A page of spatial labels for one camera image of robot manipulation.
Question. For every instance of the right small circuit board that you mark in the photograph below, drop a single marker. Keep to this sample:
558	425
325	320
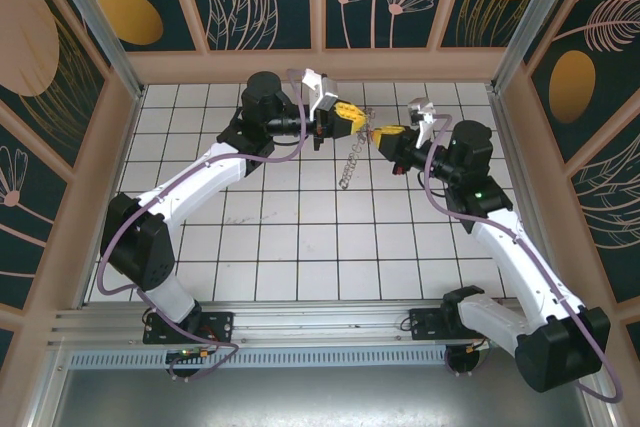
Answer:
475	347

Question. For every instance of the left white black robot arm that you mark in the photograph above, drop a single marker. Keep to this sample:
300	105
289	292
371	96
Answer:
200	187

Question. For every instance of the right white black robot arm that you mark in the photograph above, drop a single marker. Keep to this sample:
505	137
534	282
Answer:
525	267

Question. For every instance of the left small circuit board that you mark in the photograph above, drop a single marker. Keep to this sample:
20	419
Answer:
192	354

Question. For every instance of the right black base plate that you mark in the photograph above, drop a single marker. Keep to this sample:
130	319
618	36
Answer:
425	324

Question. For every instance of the small circuit board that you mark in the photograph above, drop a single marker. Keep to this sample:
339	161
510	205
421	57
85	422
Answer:
475	347
192	354

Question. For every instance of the aluminium side rail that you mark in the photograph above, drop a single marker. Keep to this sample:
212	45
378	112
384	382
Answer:
507	137

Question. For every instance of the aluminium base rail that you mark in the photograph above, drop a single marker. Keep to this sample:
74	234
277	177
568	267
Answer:
320	322

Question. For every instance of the aluminium corner post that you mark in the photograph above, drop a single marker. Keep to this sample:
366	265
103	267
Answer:
100	32
530	22

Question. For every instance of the grey sheet metal panel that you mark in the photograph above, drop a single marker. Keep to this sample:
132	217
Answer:
320	397

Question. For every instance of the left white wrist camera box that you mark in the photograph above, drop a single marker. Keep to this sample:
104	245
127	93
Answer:
325	92

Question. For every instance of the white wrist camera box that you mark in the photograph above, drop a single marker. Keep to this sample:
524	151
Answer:
325	92
420	109

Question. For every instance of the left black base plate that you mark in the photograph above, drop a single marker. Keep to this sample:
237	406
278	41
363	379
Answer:
220	322

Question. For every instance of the right aluminium corner post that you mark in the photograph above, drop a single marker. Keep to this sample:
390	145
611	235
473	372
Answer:
530	22

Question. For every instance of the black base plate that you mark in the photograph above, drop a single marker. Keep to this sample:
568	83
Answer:
425	324
220	322

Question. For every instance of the left aluminium corner post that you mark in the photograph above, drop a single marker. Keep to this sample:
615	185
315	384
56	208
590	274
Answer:
100	32

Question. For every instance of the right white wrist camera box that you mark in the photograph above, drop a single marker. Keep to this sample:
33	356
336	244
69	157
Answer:
420	109

